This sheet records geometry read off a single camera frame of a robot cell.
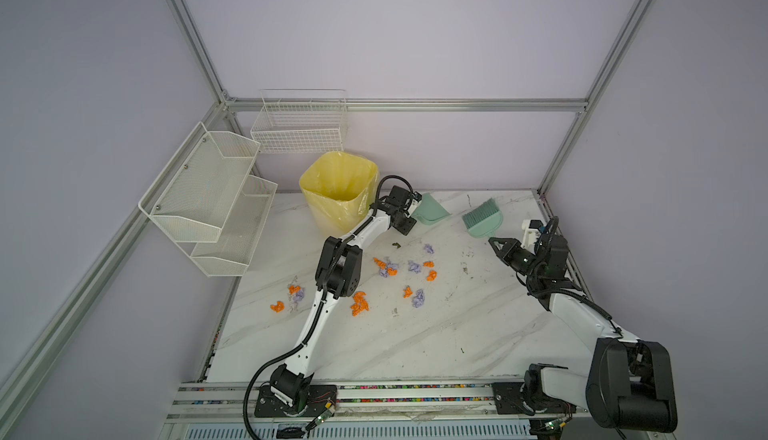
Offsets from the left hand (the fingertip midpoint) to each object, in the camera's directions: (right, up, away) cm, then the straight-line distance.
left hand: (404, 221), depth 109 cm
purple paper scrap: (+3, -15, -11) cm, 19 cm away
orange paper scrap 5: (+1, -22, -16) cm, 28 cm away
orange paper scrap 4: (+9, -17, -14) cm, 24 cm away
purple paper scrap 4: (-33, -23, -19) cm, 45 cm away
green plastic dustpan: (+10, +4, +7) cm, 13 cm away
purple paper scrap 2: (+4, -24, -19) cm, 31 cm away
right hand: (+24, -5, -24) cm, 35 cm away
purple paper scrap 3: (+9, -10, -6) cm, 14 cm away
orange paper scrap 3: (-7, -15, -11) cm, 20 cm away
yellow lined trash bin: (-24, +11, -2) cm, 27 cm away
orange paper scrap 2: (-14, -25, -20) cm, 35 cm away
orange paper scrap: (-39, -26, -21) cm, 51 cm away
